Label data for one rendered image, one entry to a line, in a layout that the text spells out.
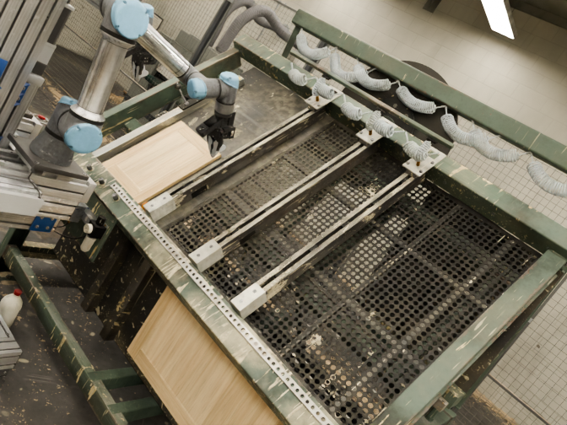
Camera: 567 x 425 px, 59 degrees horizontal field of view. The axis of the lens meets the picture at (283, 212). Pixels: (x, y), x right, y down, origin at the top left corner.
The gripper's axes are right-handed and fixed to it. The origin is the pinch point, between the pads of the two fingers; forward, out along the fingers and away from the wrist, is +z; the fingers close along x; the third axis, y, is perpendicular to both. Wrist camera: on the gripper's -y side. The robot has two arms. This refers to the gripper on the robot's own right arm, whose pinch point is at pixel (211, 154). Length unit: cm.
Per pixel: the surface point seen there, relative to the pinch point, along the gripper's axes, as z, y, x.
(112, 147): 34, -5, 69
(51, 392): 113, -68, 2
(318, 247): 17, 18, -53
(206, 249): 30.9, -12.5, -20.9
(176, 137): 25, 23, 53
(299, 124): 2, 66, 10
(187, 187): 26.2, 2.1, 13.9
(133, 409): 104, -46, -30
